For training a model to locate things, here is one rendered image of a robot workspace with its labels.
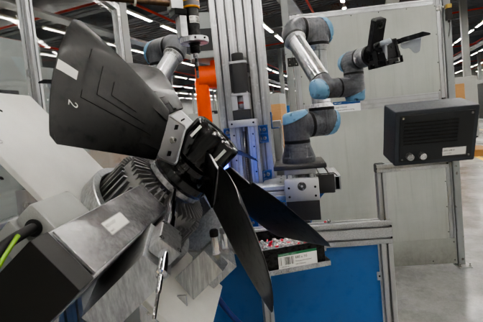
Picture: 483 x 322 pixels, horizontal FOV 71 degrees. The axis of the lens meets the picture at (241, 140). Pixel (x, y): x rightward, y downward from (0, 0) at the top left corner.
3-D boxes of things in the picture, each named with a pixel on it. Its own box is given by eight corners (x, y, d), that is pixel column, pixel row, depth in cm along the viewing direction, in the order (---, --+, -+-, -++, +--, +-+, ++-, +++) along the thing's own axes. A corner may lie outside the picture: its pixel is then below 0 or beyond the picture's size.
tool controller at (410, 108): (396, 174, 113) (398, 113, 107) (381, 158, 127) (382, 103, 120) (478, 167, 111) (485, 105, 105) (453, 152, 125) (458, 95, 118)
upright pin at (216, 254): (210, 260, 73) (208, 231, 73) (212, 256, 75) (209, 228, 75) (221, 259, 73) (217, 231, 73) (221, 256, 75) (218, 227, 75)
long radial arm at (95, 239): (103, 222, 69) (141, 182, 67) (129, 249, 69) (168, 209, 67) (-16, 298, 40) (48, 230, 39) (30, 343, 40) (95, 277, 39)
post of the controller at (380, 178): (380, 221, 117) (376, 164, 116) (377, 218, 120) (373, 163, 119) (389, 220, 117) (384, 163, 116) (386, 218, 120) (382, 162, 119)
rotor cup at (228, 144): (196, 205, 69) (241, 160, 68) (145, 155, 69) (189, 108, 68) (208, 190, 83) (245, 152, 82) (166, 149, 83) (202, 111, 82)
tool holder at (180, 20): (178, 38, 77) (173, -6, 77) (168, 46, 84) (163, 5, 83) (213, 40, 82) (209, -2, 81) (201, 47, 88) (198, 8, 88)
